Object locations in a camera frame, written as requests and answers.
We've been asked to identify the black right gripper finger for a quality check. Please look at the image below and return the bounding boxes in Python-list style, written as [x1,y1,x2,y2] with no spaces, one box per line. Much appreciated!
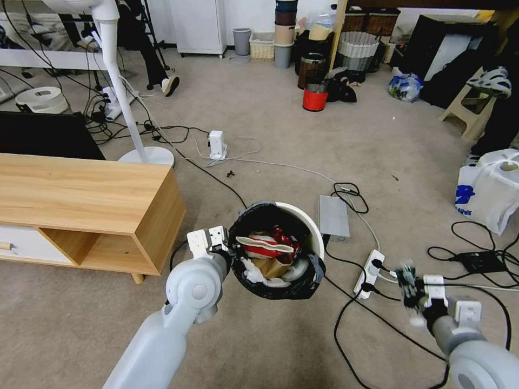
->
[408,265,422,303]
[397,264,411,301]

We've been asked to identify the white round trash bin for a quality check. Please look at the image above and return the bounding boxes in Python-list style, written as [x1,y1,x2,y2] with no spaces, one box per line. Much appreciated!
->
[228,199,327,300]

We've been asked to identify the black bin liner bag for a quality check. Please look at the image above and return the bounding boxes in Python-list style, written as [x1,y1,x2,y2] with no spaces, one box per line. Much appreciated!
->
[228,199,327,301]

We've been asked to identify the red black mesh bin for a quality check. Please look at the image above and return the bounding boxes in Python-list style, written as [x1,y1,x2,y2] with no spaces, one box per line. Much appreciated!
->
[302,69,330,112]

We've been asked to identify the grey plastic bin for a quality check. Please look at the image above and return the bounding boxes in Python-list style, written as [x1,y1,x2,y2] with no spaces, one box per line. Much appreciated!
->
[273,40,295,69]

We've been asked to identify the brown mesh bin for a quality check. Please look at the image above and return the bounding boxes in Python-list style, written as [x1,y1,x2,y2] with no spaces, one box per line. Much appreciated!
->
[297,52,328,90]

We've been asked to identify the small grey bin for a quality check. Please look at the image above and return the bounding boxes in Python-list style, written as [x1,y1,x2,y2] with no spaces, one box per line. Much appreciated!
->
[232,28,252,57]

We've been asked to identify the beige plastic bin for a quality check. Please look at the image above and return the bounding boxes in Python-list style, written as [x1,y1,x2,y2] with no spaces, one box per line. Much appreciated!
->
[274,23,296,46]

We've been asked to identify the grey white pleated bin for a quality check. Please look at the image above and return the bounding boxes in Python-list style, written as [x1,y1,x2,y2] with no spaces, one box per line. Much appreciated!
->
[337,31,379,73]

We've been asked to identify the brown plastic bin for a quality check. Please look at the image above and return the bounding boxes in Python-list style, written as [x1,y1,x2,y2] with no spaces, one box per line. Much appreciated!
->
[274,9,298,28]

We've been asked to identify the white crumpled tissue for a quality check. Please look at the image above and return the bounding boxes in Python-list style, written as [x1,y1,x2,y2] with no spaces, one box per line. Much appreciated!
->
[241,258,265,284]

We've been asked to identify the red white snack wrapper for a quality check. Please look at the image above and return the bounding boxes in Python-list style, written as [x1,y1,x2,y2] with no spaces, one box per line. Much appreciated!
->
[236,226,302,261]

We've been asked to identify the brown paper scrap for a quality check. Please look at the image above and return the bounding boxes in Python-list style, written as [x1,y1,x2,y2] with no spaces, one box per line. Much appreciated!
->
[259,256,295,279]

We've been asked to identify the black power adapter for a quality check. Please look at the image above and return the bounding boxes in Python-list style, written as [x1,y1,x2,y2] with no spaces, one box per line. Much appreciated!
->
[457,251,508,274]

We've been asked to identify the white round paper cup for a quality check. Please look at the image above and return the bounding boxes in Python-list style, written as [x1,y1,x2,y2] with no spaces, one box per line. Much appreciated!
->
[281,260,312,282]

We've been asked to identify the silver grey flat box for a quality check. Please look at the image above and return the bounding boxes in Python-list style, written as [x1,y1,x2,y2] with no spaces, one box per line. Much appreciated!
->
[319,194,351,244]

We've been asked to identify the white cube power socket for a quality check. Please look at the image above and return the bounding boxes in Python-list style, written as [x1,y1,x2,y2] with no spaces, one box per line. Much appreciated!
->
[207,130,228,160]

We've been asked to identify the white blue-print plastic bag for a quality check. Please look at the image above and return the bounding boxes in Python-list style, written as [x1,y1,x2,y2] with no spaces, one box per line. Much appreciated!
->
[454,149,519,236]

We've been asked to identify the light wooden tv cabinet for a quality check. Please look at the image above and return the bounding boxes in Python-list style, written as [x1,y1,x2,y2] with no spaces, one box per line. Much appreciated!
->
[0,153,187,285]

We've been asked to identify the beige plastic step stool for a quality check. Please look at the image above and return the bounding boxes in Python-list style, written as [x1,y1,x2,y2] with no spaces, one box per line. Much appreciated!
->
[438,66,500,143]

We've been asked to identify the white power strip with plugs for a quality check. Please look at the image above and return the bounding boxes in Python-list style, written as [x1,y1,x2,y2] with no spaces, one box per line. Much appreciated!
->
[97,85,124,122]

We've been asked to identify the white standing fan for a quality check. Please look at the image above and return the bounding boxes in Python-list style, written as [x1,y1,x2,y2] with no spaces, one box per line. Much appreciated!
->
[40,0,177,167]

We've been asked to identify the blue white plastic bag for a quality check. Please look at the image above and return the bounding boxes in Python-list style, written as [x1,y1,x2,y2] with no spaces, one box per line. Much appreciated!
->
[389,73,424,103]

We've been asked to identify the black crumpled bag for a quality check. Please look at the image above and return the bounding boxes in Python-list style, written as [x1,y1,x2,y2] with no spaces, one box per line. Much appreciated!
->
[324,68,358,103]

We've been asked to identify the cream wicker basket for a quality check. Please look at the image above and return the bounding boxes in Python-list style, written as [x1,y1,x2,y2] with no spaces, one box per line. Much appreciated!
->
[249,32,277,62]

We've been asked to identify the person's leg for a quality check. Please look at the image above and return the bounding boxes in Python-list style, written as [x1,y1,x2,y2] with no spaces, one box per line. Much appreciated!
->
[121,0,181,98]

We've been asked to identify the black flat screen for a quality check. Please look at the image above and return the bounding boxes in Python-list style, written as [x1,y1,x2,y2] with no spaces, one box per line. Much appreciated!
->
[0,111,107,161]

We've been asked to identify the white bicycle helmet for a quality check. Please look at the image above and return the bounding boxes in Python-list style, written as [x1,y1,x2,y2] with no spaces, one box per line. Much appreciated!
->
[465,66,513,99]

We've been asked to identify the white cabinet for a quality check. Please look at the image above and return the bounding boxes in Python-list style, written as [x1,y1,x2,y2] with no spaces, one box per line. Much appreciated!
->
[169,0,228,58]

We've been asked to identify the black board with white panel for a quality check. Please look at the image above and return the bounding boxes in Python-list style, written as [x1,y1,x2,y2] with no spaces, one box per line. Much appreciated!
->
[404,14,500,99]

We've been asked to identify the white round robot vacuum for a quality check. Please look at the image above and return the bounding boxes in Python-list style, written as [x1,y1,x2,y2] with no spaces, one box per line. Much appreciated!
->
[15,85,69,114]

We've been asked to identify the wooden pole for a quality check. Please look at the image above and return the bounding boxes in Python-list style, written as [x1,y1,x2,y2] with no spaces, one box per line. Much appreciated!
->
[329,0,349,72]

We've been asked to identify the brown wicker drawers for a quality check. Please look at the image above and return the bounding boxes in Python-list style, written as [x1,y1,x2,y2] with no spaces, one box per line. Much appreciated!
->
[343,7,401,38]

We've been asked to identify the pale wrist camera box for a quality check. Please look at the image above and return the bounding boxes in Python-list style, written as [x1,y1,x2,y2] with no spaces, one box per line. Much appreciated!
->
[423,274,447,300]
[208,225,228,249]

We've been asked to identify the long black floor cable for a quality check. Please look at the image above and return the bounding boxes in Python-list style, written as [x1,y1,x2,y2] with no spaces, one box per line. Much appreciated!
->
[150,124,247,214]

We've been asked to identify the black tangled cables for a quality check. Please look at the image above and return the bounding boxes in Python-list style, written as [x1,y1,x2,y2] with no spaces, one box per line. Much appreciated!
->
[427,220,519,293]

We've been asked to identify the black looped cable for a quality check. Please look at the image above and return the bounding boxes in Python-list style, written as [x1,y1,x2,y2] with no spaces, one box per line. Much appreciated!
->
[332,182,370,214]

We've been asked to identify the white floor cable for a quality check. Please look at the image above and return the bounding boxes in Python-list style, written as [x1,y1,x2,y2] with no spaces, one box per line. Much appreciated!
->
[202,135,383,254]

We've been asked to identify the white table frame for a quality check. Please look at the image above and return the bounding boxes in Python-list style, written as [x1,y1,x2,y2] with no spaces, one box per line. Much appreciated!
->
[0,39,107,91]

